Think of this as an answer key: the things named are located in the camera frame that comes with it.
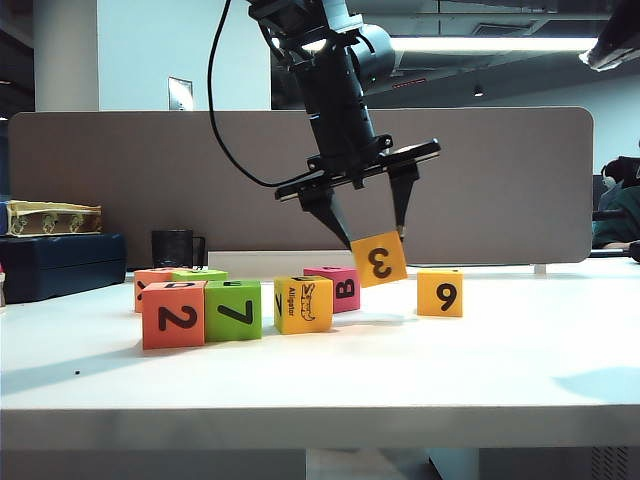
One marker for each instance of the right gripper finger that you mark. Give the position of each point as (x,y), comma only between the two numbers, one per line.
(622,50)
(615,30)

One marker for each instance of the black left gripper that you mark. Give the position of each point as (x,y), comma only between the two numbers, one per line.
(345,145)

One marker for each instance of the yellow letter block P 3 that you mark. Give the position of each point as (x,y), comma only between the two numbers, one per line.
(380,260)

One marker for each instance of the yellow letter block alligator E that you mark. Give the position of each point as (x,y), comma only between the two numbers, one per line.
(305,305)

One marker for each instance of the green letter block E 7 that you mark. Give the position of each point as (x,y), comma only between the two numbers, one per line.
(232,315)

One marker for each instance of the orange letter block D 2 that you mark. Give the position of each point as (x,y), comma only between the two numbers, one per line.
(172,320)

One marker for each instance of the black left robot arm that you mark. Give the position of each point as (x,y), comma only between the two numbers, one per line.
(325,30)

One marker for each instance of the red letter block B 4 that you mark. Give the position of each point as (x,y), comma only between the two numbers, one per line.
(345,292)

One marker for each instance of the yellow letter block A 9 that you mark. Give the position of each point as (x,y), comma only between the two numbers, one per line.
(442,295)

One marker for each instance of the green letter block D 3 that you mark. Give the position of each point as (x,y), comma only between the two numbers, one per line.
(200,275)

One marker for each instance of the orange letter block Y 3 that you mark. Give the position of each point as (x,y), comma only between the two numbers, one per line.
(150,275)

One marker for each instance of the long beige box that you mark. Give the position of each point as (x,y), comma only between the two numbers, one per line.
(275,260)

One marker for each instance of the red LED sign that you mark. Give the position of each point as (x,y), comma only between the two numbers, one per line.
(412,83)

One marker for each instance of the small ceiling lamp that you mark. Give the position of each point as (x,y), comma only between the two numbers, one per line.
(478,92)

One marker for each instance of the seated person in dark top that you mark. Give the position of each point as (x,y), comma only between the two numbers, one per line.
(617,210)

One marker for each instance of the white divider panel foot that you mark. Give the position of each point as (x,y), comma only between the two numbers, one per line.
(540,269)

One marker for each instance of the black mug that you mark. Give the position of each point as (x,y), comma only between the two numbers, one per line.
(172,247)

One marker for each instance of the white table leg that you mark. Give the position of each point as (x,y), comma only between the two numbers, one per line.
(455,465)

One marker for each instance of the yellow printed box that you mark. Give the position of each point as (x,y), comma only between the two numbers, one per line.
(55,220)

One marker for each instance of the dark blue case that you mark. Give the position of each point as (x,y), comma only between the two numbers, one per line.
(60,265)

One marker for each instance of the grey cabinet with vent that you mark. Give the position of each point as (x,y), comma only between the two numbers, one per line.
(540,465)

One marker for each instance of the small wall sign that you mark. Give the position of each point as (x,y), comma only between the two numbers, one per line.
(180,92)

